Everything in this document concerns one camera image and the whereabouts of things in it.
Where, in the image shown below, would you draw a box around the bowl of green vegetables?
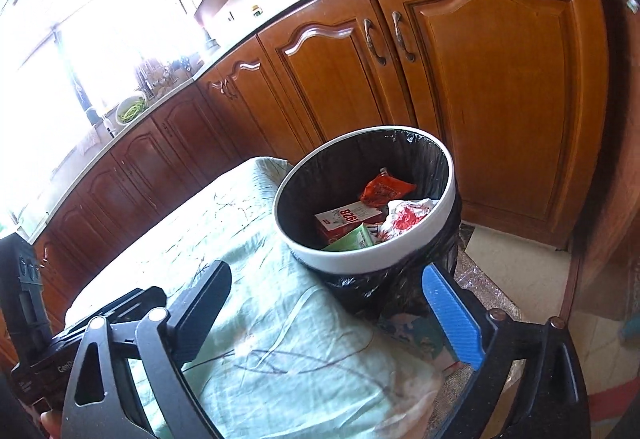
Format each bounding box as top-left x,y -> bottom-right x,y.
115,95 -> 146,126

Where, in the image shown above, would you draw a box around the person's left hand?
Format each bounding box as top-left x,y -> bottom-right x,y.
39,411 -> 62,439

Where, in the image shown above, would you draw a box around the green drink carton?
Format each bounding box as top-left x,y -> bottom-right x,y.
324,223 -> 378,251

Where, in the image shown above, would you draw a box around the white red crumpled wrapper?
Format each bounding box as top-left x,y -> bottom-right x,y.
378,198 -> 438,242

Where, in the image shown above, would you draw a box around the red snack bag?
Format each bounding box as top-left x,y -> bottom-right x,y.
359,168 -> 416,208

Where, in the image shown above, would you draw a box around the red drink carton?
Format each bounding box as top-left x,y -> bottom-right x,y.
314,200 -> 385,244

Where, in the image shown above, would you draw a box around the white trash bin black liner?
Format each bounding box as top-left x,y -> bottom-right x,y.
273,126 -> 461,318

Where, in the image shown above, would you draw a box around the lower wooden kitchen cabinets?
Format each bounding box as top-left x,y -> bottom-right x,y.
35,0 -> 608,329

